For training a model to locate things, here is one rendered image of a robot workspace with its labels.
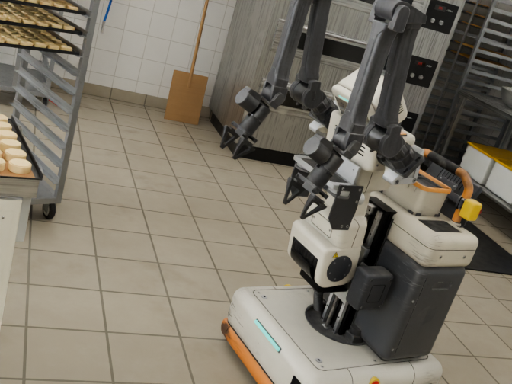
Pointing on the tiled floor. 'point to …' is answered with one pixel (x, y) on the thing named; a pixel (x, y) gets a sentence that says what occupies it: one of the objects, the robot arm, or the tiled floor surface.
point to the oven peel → (187, 89)
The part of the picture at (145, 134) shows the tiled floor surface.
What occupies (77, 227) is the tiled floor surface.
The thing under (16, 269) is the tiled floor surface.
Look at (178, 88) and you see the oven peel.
